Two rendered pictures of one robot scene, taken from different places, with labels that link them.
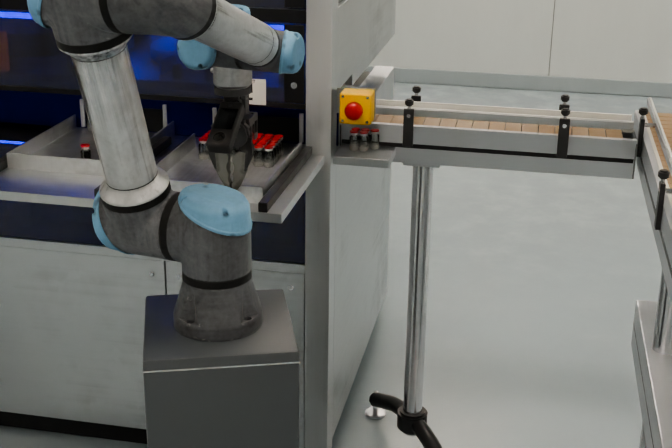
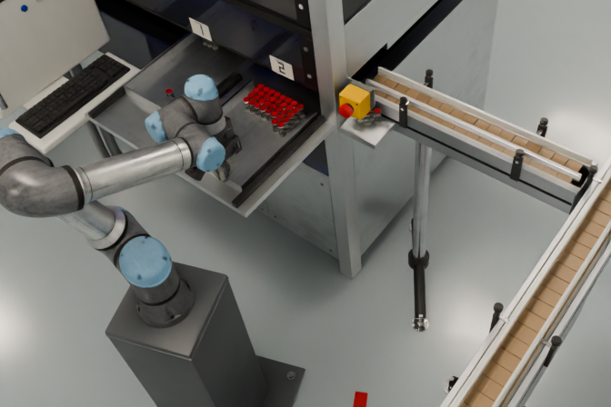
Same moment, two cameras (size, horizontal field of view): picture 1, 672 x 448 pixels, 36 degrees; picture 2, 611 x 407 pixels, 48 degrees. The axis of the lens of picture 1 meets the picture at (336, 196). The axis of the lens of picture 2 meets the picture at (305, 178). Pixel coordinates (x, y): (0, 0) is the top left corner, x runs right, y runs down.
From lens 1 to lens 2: 1.48 m
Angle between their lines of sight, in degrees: 41
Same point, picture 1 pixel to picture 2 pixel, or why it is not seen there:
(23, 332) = not seen: hidden behind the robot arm
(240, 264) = (159, 296)
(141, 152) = (90, 228)
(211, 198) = (137, 260)
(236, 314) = (161, 318)
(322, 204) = (335, 151)
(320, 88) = (326, 84)
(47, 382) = not seen: hidden behind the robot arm
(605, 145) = (550, 185)
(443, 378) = (484, 205)
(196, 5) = (59, 208)
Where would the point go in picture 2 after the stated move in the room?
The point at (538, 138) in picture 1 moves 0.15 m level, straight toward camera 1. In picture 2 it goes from (497, 160) to (468, 195)
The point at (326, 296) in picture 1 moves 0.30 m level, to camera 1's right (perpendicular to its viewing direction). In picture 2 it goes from (343, 198) to (426, 227)
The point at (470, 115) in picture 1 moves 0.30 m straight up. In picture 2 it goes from (452, 121) to (459, 35)
